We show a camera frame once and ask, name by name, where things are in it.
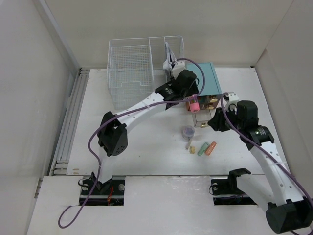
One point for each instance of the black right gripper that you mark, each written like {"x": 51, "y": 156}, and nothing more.
{"x": 216, "y": 121}

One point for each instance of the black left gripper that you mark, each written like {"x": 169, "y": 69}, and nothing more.
{"x": 191, "y": 91}

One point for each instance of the clear drawer with gold knob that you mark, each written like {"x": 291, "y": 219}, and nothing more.
{"x": 201, "y": 118}

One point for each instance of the pink marker tube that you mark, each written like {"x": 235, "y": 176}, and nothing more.
{"x": 193, "y": 104}

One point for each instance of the grey setup guide booklet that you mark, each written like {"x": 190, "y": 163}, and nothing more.
{"x": 170, "y": 64}

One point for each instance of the clear jar of clips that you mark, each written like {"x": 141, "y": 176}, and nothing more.
{"x": 187, "y": 132}

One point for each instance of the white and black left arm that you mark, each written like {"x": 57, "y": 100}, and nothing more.
{"x": 114, "y": 128}

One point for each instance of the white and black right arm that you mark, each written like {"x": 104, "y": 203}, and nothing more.
{"x": 287, "y": 205}

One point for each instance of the teal mini drawer cabinet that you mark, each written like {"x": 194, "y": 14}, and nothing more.
{"x": 211, "y": 94}

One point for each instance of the orange highlighter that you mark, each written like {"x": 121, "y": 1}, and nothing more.
{"x": 210, "y": 148}

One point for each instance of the green highlighter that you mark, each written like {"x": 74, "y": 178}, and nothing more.
{"x": 203, "y": 148}

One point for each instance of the grey small eraser stick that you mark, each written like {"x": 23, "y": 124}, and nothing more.
{"x": 188, "y": 144}

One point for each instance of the yellow small clip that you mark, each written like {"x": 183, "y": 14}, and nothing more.
{"x": 192, "y": 150}

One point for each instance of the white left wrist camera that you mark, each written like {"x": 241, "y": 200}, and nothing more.
{"x": 178, "y": 67}

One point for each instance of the white wire mesh organizer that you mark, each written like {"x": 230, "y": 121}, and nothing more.
{"x": 135, "y": 67}

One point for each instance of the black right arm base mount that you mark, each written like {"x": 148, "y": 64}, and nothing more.
{"x": 225, "y": 191}

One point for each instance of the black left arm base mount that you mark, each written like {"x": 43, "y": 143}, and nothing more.
{"x": 110, "y": 193}

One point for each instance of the aluminium rail frame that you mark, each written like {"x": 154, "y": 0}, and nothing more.
{"x": 61, "y": 155}

